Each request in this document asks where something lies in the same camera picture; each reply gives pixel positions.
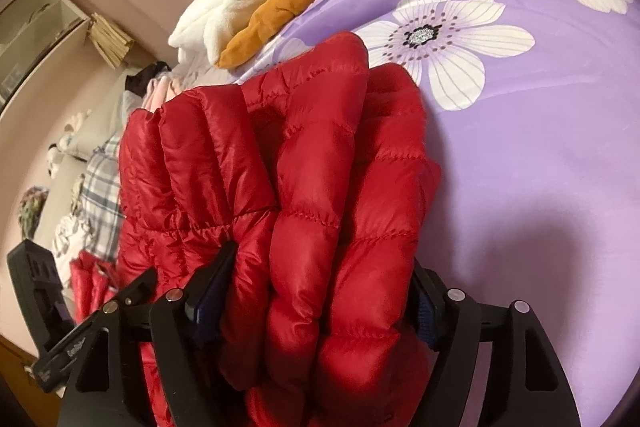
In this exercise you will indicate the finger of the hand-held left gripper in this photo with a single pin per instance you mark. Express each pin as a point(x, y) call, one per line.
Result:
point(140, 289)

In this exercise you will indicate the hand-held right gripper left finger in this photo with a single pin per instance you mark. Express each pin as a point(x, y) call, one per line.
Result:
point(207, 317)

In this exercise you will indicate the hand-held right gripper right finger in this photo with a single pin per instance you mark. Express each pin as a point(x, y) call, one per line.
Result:
point(427, 312)

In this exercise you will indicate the red puffer jacket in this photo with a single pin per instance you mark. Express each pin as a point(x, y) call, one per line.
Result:
point(310, 257)

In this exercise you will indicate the white patterned clothes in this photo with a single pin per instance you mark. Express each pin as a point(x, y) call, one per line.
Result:
point(70, 234)

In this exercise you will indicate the small red puffer garment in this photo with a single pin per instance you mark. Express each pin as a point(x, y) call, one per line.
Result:
point(87, 277)

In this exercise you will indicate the floral patterned bundle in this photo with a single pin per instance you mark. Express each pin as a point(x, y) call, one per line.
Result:
point(32, 212)

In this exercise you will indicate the plaid cloth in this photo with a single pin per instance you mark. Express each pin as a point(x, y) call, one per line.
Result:
point(102, 197)

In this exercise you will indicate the white stuffed toy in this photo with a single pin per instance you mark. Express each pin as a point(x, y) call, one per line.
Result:
point(67, 142)

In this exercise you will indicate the purple floral bedsheet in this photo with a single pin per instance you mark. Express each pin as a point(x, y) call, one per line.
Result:
point(525, 157)

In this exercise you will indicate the dark garment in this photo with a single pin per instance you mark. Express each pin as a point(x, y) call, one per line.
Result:
point(145, 77)

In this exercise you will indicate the white open shelf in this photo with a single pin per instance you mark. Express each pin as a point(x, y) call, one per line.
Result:
point(35, 37)

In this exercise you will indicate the wooden slat bundle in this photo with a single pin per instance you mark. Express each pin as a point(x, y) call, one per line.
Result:
point(110, 39)

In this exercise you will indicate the mustard brown garment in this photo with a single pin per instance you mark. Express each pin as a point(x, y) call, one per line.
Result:
point(280, 7)

